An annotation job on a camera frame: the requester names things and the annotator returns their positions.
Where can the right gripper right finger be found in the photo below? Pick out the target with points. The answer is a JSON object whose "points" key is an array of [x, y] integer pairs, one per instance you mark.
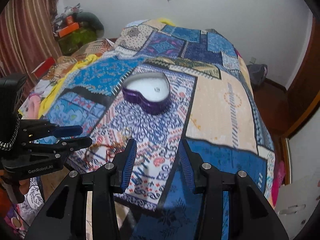
{"points": [[250, 214]]}

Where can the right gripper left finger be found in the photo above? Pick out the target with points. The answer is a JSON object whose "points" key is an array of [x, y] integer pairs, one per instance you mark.
{"points": [[63, 215]]}

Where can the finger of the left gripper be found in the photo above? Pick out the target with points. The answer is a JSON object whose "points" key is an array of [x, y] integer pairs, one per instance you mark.
{"points": [[67, 131], [62, 146]]}

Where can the person left hand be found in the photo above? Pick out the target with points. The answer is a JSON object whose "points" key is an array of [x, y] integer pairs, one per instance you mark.
{"points": [[23, 184]]}

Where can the pink plush toy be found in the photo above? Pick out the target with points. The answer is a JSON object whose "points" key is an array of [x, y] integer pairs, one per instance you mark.
{"points": [[33, 106]]}

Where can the white sliding door with hearts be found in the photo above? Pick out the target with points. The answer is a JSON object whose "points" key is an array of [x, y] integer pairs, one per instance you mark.
{"points": [[298, 200]]}

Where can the red box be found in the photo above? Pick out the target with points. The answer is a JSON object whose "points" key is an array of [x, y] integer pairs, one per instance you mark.
{"points": [[43, 68]]}

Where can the striped orange blanket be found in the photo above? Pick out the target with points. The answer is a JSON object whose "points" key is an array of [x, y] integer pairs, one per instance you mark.
{"points": [[65, 63]]}

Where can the yellow cloth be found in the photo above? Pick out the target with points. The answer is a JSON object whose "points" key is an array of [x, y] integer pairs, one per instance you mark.
{"points": [[49, 99]]}

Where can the striped brown curtain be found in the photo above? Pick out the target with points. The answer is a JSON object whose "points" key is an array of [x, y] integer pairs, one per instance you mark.
{"points": [[27, 38]]}

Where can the green patterned storage box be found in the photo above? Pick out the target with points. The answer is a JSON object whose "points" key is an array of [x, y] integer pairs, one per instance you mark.
{"points": [[75, 40]]}

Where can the orange box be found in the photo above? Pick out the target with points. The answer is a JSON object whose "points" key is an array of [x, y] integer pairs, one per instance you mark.
{"points": [[68, 29]]}

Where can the dark grey cushion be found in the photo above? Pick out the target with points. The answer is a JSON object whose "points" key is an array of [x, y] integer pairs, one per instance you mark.
{"points": [[92, 21]]}

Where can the purple heart-shaped tin box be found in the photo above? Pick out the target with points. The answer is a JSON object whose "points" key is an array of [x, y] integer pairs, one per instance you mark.
{"points": [[139, 89]]}

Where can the blue patchwork bed cover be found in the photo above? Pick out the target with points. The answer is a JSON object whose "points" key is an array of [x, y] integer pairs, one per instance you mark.
{"points": [[212, 107]]}

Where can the dark bag on floor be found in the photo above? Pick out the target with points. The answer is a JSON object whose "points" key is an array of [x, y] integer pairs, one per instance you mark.
{"points": [[257, 73]]}

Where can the yellow round object behind bed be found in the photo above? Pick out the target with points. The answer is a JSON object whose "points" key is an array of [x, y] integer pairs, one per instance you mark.
{"points": [[166, 21]]}

